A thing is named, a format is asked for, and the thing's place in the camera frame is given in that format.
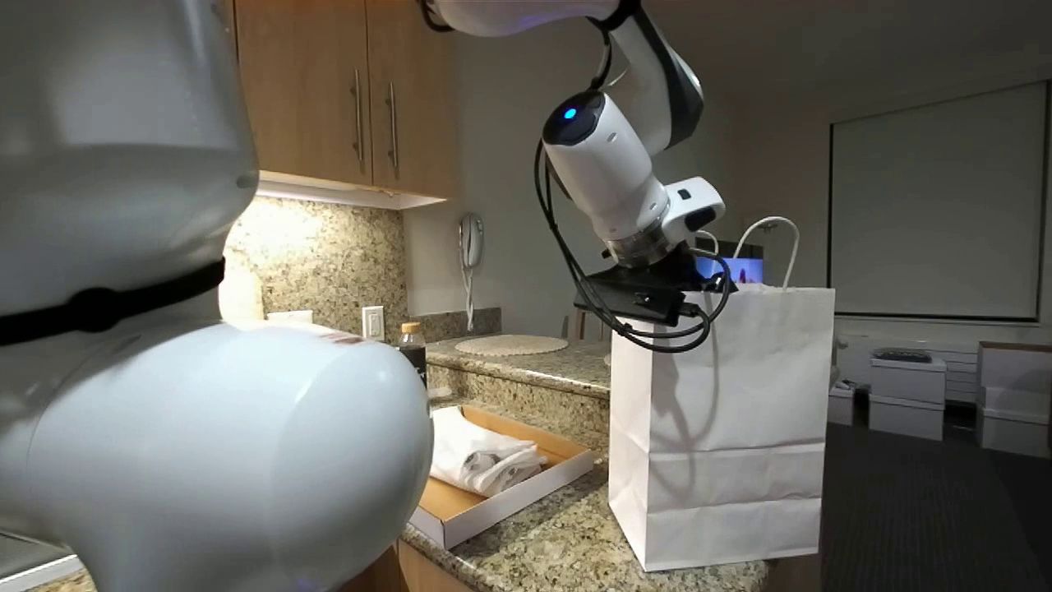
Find shallow cardboard tray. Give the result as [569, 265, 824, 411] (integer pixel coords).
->
[406, 403, 605, 551]

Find white wall phone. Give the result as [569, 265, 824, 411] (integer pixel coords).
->
[453, 210, 487, 333]

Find dark sauce bottle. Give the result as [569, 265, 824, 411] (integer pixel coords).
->
[395, 319, 430, 387]

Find white wall outlet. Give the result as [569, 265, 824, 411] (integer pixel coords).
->
[359, 303, 388, 346]

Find white paper bag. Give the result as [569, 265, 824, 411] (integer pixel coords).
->
[605, 213, 838, 574]

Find smooth white folded towel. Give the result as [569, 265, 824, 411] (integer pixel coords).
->
[429, 403, 550, 498]

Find white box with dark top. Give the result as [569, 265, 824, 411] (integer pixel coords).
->
[867, 346, 949, 445]

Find white projector screen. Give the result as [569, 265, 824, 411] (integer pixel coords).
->
[824, 80, 1052, 324]

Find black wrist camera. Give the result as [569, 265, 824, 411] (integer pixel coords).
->
[571, 265, 652, 324]

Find small white storage box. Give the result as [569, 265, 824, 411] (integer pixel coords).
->
[831, 376, 859, 427]

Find lit display screen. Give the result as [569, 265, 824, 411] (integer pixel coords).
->
[701, 254, 767, 288]

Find large white storage box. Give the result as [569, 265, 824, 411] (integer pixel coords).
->
[977, 337, 1052, 459]

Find wooden drawer front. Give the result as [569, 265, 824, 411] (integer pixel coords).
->
[376, 535, 475, 592]

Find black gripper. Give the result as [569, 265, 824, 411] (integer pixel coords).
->
[629, 254, 710, 300]

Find wooden wall cabinets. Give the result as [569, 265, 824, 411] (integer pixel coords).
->
[224, 0, 464, 210]

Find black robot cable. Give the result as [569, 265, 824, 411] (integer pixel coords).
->
[533, 140, 736, 355]

